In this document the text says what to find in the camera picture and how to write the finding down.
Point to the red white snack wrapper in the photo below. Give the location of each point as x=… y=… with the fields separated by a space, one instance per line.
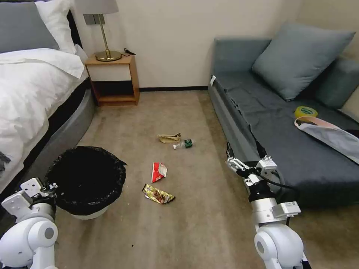
x=158 y=172

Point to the crumpled brown paper bag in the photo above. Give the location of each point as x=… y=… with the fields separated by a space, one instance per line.
x=169 y=138

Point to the wooden nightstand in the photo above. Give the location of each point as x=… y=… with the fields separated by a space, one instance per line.
x=112 y=73

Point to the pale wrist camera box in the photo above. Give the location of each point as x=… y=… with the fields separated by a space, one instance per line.
x=267 y=165
x=31 y=186

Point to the black bin liner bag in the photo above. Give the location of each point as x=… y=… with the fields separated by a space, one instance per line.
x=84 y=173

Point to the large grey blue cushion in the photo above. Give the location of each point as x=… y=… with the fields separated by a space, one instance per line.
x=300 y=61

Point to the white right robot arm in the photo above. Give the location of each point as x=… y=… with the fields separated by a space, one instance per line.
x=276 y=243

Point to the pink grey fabric bag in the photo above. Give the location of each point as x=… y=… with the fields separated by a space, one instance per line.
x=331 y=137

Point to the grey blue sofa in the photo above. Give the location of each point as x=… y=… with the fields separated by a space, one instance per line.
x=280 y=145

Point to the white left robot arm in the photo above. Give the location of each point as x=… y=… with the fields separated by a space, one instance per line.
x=26 y=238

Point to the white sofa tag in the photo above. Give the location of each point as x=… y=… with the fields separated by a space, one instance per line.
x=213 y=81

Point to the brass table lamp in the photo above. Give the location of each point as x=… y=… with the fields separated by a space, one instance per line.
x=104 y=30

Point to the grey bed frame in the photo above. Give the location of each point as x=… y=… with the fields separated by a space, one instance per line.
x=70 y=117

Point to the grey pillow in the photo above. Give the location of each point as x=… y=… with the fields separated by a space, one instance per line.
x=22 y=28

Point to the small grey blue cushion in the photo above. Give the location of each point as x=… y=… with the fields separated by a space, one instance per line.
x=339 y=84

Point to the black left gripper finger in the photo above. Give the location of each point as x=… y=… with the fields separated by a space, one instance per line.
x=53 y=185
x=47 y=192

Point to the yellow green tape roll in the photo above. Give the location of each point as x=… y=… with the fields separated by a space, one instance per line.
x=305 y=112

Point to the white round trash bin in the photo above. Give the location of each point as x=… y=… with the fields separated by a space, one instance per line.
x=87 y=217

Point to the clear bottle green label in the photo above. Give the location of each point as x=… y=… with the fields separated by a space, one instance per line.
x=187 y=144

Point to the gold crumpled snack wrapper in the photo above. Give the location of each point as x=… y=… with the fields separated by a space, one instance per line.
x=158 y=194

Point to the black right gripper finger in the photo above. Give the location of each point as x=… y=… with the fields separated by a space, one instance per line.
x=242 y=169
x=237 y=162

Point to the beige cushion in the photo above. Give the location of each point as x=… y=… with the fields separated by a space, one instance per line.
x=352 y=109

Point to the white duvet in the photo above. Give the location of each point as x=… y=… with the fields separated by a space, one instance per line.
x=33 y=92

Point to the white pillow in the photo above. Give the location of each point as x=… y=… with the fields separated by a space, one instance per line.
x=56 y=22

